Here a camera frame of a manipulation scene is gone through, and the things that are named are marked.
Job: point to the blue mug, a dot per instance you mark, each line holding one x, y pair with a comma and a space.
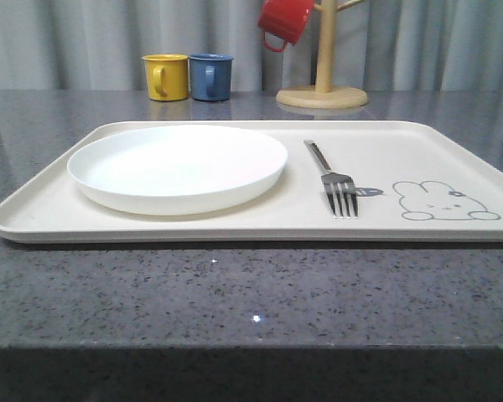
210, 76

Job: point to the white round plate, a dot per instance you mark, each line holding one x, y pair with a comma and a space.
178, 169

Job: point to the cream rabbit serving tray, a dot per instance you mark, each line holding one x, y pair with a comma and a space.
429, 188

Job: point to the red mug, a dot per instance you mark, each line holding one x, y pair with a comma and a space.
284, 19

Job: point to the silver fork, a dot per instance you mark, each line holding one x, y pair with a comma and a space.
339, 188

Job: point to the yellow mug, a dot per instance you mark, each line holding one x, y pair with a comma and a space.
167, 76

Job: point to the wooden mug tree stand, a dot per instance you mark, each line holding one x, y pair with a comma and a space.
323, 94

